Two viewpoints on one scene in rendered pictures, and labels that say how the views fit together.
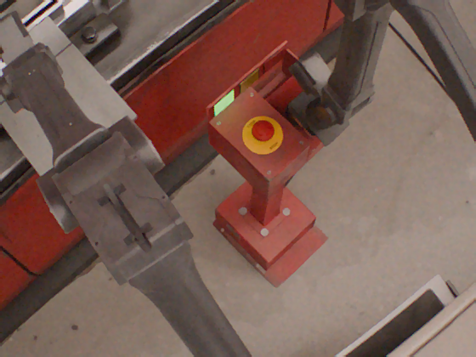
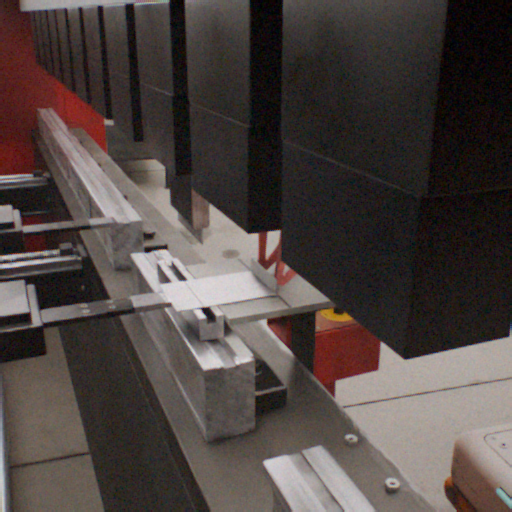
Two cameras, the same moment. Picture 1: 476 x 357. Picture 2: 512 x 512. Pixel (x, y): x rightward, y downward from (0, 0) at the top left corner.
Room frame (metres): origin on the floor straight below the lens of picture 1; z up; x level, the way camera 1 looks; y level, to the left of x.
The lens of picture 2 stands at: (0.29, 1.07, 1.33)
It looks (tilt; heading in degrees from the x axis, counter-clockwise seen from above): 21 degrees down; 290
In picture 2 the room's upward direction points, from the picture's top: straight up
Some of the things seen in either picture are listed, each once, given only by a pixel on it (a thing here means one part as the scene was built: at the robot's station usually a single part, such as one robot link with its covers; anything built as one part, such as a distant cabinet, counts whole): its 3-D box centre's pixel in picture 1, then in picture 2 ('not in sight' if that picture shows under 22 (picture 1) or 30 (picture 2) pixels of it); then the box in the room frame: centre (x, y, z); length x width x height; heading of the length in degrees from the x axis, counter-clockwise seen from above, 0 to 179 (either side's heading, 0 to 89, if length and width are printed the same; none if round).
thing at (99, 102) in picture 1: (48, 98); (297, 278); (0.51, 0.31, 1.00); 0.26 x 0.18 x 0.01; 43
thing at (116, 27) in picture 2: not in sight; (149, 70); (0.74, 0.28, 1.26); 0.15 x 0.09 x 0.17; 133
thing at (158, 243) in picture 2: not in sight; (138, 230); (0.99, -0.07, 0.89); 0.30 x 0.05 x 0.03; 133
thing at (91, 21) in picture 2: not in sight; (120, 61); (0.87, 0.13, 1.26); 0.15 x 0.09 x 0.17; 133
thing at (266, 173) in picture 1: (276, 121); (321, 317); (0.57, -0.07, 0.75); 0.20 x 0.16 x 0.18; 134
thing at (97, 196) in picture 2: not in sight; (71, 159); (1.48, -0.52, 0.92); 1.67 x 0.06 x 0.10; 133
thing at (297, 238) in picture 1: (272, 226); not in sight; (0.55, -0.09, 0.06); 0.25 x 0.20 x 0.12; 44
